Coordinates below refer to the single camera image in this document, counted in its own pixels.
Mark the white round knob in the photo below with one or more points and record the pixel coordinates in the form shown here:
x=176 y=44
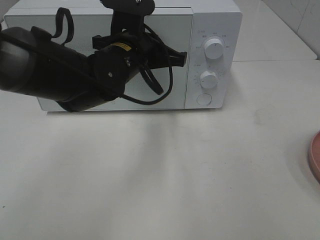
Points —
x=208 y=79
x=213 y=48

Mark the pink plate rim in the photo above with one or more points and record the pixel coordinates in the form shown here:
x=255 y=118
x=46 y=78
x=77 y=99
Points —
x=314 y=156

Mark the white microwave door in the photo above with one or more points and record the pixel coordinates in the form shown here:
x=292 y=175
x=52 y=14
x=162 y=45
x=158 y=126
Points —
x=174 y=30

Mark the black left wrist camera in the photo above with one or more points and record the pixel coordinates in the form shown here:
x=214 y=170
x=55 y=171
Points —
x=129 y=15

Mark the white microwave oven body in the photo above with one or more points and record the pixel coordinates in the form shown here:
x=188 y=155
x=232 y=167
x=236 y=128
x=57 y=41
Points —
x=221 y=18

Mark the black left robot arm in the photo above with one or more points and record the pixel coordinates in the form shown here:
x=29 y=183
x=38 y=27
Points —
x=32 y=64

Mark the white round door button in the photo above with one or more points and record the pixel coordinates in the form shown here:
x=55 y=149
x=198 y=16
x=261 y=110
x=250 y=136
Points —
x=204 y=99

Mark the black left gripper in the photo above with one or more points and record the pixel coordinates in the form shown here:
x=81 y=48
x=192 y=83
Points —
x=127 y=54

